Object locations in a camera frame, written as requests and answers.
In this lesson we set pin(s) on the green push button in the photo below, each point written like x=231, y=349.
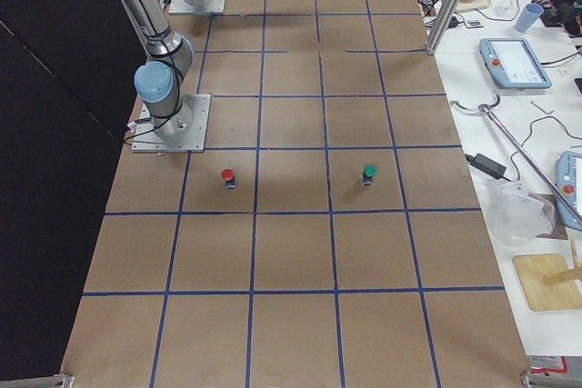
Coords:
x=368, y=175

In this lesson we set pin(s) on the red push button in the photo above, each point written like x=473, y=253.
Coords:
x=228, y=176

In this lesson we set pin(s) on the blue teach pendant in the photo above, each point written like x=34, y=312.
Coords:
x=512, y=63

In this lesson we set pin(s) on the blue plastic cup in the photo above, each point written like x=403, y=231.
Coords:
x=528, y=16

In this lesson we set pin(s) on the metal cane rod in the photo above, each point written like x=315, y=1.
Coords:
x=488, y=111

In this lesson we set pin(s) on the black power adapter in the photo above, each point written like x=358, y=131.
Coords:
x=487, y=166

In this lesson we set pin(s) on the clear plastic bag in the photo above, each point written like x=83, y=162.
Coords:
x=514, y=215

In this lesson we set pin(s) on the wooden board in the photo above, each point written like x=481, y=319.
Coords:
x=548, y=283

